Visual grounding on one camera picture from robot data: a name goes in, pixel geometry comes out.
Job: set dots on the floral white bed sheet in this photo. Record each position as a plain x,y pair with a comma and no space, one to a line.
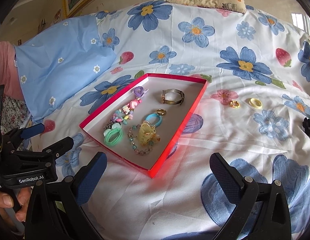
258,94

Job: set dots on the pink heart hair clip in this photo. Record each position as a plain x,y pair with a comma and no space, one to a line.
130,107

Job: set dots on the light blue floral pillow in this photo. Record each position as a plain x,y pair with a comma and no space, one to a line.
60,61

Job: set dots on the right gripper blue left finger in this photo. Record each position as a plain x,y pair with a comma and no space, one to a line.
88,177

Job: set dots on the gold wrist watch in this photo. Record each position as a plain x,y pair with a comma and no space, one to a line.
172,97

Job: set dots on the person's left hand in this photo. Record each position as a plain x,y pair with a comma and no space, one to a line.
7,202

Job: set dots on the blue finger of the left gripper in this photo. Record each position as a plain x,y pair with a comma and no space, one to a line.
59,148
32,131

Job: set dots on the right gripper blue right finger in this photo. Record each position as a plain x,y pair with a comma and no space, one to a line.
230,180

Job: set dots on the yellow hair claw clip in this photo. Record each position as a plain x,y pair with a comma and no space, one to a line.
147,133

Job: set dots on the black scrunchie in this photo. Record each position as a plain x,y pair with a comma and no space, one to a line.
306,126

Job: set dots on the red jewelry box tray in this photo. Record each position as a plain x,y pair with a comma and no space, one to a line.
142,122

